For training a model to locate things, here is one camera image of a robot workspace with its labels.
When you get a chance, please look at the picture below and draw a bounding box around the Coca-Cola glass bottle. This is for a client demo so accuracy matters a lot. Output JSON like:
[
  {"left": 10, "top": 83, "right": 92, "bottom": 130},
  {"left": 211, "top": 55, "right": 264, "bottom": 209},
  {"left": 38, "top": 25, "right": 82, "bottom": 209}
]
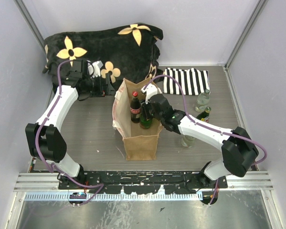
[{"left": 130, "top": 91, "right": 141, "bottom": 124}]

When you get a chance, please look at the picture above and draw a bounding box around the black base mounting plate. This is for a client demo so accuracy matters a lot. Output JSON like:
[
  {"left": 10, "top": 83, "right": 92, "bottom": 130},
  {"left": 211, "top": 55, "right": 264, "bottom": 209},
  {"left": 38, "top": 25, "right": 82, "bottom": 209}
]
[{"left": 58, "top": 170, "right": 228, "bottom": 195}]

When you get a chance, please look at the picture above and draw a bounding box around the clear glass bottle back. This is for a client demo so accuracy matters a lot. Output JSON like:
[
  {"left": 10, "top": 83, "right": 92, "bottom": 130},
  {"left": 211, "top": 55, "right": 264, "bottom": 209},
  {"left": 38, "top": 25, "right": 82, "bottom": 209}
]
[{"left": 194, "top": 89, "right": 210, "bottom": 112}]

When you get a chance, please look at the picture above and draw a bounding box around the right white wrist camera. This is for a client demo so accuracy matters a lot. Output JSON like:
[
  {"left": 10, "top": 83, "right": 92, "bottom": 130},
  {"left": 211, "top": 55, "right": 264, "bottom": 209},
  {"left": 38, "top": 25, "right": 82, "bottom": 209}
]
[{"left": 141, "top": 83, "right": 159, "bottom": 104}]

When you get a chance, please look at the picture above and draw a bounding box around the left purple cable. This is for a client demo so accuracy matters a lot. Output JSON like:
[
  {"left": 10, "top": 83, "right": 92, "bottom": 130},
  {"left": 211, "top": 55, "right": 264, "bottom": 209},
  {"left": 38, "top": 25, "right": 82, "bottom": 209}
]
[{"left": 37, "top": 59, "right": 105, "bottom": 207}]

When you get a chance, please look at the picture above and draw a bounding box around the brown burlap canvas bag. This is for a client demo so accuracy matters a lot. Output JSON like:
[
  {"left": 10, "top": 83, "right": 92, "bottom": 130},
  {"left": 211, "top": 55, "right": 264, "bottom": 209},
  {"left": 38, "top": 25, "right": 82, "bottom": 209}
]
[{"left": 112, "top": 78, "right": 163, "bottom": 161}]

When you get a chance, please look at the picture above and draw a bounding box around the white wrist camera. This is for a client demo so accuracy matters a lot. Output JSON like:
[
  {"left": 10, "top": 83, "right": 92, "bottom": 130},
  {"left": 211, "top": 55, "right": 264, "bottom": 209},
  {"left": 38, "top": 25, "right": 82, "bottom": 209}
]
[
  {"left": 88, "top": 61, "right": 103, "bottom": 78},
  {"left": 141, "top": 83, "right": 159, "bottom": 104}
]

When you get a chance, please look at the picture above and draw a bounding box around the green glass bottle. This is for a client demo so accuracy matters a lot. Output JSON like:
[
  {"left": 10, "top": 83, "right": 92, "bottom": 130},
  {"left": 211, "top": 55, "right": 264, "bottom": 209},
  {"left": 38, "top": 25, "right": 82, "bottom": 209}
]
[
  {"left": 140, "top": 112, "right": 153, "bottom": 129},
  {"left": 196, "top": 106, "right": 211, "bottom": 123}
]

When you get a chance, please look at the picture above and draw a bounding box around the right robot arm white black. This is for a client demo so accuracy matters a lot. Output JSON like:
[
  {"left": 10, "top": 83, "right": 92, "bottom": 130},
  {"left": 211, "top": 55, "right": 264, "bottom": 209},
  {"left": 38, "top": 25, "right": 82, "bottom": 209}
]
[{"left": 145, "top": 93, "right": 258, "bottom": 188}]

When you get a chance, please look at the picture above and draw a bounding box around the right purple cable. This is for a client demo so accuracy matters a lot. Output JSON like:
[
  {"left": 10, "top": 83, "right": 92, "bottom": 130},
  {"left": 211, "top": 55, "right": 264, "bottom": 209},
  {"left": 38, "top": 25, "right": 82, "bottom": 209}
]
[{"left": 143, "top": 74, "right": 268, "bottom": 206}]

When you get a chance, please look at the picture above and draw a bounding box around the clear bottle green cap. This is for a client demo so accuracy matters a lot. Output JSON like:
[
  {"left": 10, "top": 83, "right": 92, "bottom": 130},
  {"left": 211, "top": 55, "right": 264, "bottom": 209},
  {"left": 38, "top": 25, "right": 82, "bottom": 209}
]
[{"left": 181, "top": 135, "right": 196, "bottom": 148}]

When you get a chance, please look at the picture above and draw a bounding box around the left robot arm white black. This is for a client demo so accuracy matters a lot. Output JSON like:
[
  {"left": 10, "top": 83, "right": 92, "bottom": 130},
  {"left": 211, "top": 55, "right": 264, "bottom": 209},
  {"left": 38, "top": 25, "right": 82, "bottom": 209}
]
[{"left": 25, "top": 60, "right": 113, "bottom": 189}]

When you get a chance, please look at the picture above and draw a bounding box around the black floral plush blanket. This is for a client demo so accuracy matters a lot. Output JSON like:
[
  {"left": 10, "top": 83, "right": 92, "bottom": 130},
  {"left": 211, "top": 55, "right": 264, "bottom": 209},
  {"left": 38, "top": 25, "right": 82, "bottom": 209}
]
[{"left": 42, "top": 23, "right": 163, "bottom": 88}]

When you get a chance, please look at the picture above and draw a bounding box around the black white striped cloth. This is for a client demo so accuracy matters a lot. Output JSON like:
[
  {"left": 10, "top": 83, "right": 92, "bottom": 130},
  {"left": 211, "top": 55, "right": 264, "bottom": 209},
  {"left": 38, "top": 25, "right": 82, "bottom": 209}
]
[{"left": 163, "top": 68, "right": 210, "bottom": 95}]

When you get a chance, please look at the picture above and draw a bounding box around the purple cable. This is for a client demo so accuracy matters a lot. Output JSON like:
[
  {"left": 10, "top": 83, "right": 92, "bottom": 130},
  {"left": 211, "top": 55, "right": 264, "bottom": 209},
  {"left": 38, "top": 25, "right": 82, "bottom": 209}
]
[
  {"left": 37, "top": 59, "right": 105, "bottom": 207},
  {"left": 143, "top": 74, "right": 268, "bottom": 206}
]

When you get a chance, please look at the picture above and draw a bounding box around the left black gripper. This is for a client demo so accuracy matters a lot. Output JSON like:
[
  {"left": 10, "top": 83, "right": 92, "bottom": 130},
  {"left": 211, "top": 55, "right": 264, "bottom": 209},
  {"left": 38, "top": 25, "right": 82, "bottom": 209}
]
[{"left": 84, "top": 73, "right": 119, "bottom": 98}]

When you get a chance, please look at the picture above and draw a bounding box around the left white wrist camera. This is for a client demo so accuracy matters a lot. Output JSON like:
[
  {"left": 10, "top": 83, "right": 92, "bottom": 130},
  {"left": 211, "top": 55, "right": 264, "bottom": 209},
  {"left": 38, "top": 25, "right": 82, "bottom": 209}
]
[{"left": 88, "top": 61, "right": 103, "bottom": 78}]

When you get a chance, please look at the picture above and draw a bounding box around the aluminium frame rail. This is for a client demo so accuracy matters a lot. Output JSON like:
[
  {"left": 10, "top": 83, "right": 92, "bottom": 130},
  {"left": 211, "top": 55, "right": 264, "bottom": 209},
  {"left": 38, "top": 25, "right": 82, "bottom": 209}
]
[{"left": 13, "top": 170, "right": 275, "bottom": 229}]

